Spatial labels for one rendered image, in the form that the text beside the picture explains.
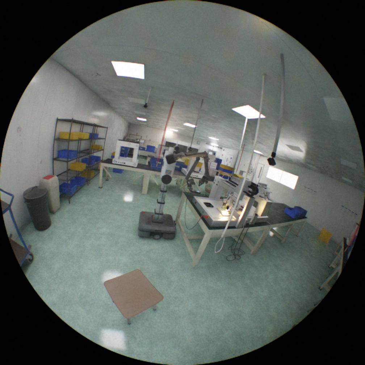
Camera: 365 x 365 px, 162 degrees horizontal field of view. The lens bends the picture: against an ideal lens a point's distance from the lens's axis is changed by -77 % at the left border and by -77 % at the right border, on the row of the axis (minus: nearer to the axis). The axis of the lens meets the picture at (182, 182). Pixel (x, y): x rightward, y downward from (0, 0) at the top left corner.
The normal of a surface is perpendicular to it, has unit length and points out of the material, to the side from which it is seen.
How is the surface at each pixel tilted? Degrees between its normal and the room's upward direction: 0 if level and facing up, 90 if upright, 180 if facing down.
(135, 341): 0
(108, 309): 0
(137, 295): 1
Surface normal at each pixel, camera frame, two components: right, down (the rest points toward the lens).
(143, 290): 0.26, -0.94
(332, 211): -0.93, -0.15
